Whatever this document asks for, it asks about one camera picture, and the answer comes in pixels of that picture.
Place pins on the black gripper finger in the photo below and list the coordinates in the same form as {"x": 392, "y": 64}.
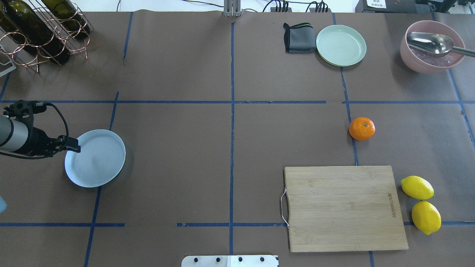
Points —
{"x": 70, "y": 144}

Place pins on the orange mandarin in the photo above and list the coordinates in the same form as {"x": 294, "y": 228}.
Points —
{"x": 362, "y": 128}

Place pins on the copper wire bottle rack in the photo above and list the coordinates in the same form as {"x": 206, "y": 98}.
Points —
{"x": 25, "y": 55}

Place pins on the dark grey folded cloth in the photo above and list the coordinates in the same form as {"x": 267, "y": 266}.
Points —
{"x": 299, "y": 38}

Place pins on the light green plate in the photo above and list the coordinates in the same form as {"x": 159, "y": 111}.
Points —
{"x": 340, "y": 45}

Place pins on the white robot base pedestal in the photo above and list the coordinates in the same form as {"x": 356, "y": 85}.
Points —
{"x": 231, "y": 261}

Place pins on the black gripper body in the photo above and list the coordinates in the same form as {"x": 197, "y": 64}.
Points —
{"x": 36, "y": 141}

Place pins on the pink bowl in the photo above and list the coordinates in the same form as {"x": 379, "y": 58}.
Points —
{"x": 411, "y": 58}

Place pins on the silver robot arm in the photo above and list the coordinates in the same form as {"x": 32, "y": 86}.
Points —
{"x": 20, "y": 139}

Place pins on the bamboo cutting board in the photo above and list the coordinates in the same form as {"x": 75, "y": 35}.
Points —
{"x": 343, "y": 208}

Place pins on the yellow lemon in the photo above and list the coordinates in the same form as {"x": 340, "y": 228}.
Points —
{"x": 417, "y": 188}
{"x": 426, "y": 217}

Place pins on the light blue plate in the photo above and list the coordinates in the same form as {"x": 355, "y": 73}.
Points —
{"x": 101, "y": 158}

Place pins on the large metal spoon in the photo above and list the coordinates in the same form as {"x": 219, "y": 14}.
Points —
{"x": 437, "y": 44}

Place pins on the upper yellow lemon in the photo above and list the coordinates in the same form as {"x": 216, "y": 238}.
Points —
{"x": 417, "y": 188}

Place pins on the lower yellow lemon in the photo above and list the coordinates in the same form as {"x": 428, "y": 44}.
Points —
{"x": 426, "y": 217}

